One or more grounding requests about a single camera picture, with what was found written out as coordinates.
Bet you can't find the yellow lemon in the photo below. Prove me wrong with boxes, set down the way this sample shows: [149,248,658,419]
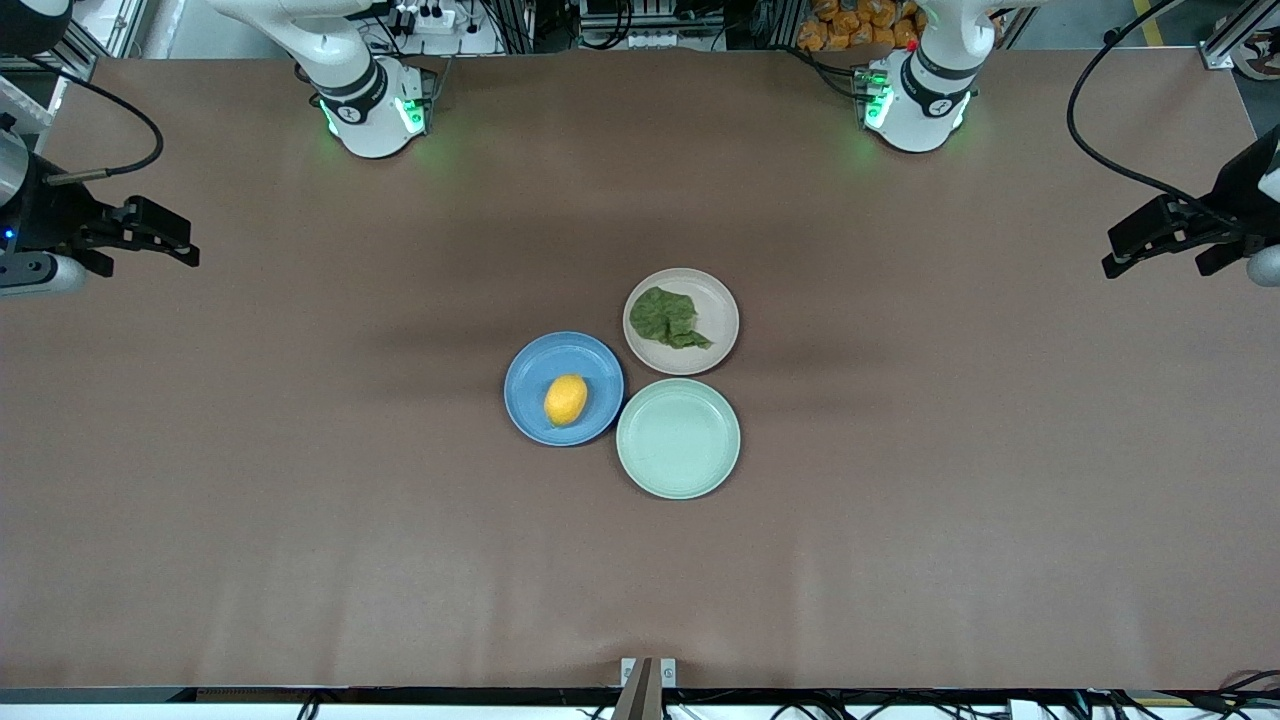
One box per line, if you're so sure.
[544,374,589,428]

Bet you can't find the green lettuce leaf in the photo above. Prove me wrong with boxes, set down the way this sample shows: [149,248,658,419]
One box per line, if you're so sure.
[629,286,715,351]

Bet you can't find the white power strip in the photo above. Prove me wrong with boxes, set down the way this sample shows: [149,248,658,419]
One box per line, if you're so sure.
[395,3,459,34]

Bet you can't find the orange packet pile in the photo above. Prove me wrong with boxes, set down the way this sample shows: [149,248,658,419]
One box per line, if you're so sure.
[797,0,926,53]

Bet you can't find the blue plate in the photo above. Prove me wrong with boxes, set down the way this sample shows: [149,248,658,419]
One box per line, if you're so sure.
[504,331,626,447]

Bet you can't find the beige plate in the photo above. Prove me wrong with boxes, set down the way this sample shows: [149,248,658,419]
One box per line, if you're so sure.
[623,268,741,377]

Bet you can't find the mint green plate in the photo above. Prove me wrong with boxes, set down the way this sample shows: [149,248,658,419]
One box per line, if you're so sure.
[616,378,742,500]

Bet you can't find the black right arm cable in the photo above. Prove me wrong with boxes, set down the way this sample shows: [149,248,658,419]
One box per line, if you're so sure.
[20,52,166,188]

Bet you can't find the aluminium frame profile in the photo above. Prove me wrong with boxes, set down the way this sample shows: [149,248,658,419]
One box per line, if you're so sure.
[1200,0,1280,71]
[0,20,101,81]

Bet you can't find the grey metal camera bracket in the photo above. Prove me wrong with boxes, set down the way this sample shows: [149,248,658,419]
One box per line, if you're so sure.
[612,657,677,720]

